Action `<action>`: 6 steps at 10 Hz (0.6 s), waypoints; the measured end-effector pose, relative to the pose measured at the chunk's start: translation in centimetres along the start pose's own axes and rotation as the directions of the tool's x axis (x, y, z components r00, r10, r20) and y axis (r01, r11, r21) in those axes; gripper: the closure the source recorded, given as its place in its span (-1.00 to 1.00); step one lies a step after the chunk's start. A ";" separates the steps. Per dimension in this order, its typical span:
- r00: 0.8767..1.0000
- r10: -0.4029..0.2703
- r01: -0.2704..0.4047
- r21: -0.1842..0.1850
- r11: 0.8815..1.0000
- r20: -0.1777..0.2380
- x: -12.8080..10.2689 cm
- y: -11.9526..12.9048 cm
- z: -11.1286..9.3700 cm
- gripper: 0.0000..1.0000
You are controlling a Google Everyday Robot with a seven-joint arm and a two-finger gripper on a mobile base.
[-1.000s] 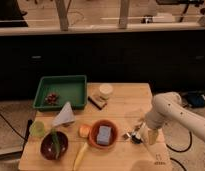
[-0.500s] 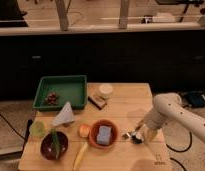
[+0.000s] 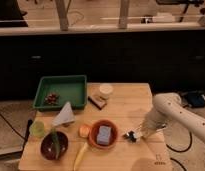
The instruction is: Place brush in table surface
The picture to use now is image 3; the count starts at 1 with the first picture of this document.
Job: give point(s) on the black and white brush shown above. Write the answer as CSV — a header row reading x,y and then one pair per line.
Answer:
x,y
133,135

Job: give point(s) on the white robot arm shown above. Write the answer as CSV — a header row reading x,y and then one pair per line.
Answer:
x,y
165,105

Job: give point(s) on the white cup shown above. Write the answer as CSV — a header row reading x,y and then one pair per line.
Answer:
x,y
105,90

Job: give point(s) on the brown wooden block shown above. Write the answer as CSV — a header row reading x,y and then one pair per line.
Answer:
x,y
97,101

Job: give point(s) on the white triangular cloth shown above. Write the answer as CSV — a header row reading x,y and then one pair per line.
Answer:
x,y
65,116

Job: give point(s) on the orange small fruit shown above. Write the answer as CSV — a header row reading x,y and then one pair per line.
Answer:
x,y
84,130

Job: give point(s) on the terracotta orange bowl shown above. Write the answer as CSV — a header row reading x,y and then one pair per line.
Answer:
x,y
94,132

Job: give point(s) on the green plastic tray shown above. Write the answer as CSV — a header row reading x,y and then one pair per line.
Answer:
x,y
72,88

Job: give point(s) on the red berry cluster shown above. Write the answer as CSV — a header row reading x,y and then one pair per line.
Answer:
x,y
51,99

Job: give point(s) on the blue sponge block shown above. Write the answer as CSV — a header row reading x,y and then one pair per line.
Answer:
x,y
104,134

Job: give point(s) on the yellow banana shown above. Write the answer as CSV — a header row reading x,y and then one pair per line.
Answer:
x,y
80,156

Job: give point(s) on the green vegetable stalk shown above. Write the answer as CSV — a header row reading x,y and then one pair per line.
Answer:
x,y
56,142

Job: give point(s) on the light green cup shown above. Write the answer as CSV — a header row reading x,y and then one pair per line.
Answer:
x,y
37,129

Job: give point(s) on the dark brown bowl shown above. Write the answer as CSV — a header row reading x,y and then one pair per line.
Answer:
x,y
47,147

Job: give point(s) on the blue black floor device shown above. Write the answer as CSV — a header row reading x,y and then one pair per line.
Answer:
x,y
195,99

